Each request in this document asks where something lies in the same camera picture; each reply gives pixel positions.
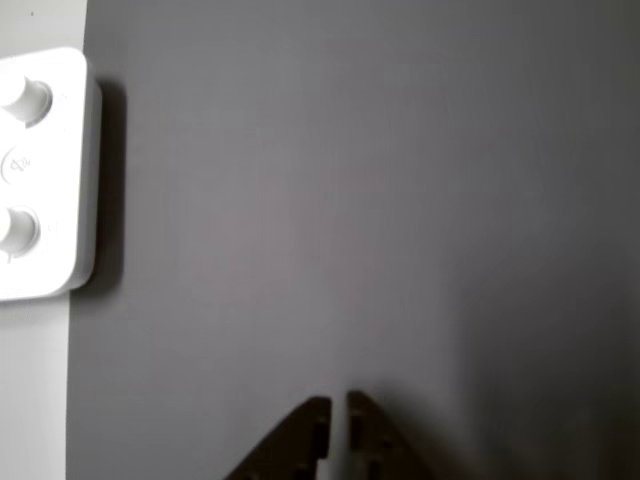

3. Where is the grey desk mat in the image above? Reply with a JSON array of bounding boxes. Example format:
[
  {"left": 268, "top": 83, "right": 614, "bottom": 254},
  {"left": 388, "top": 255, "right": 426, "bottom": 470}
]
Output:
[{"left": 64, "top": 0, "right": 640, "bottom": 480}]

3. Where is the white device with round knobs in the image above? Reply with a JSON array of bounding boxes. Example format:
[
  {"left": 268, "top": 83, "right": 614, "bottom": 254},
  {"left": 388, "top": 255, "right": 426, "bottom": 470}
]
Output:
[{"left": 0, "top": 46, "right": 104, "bottom": 304}]

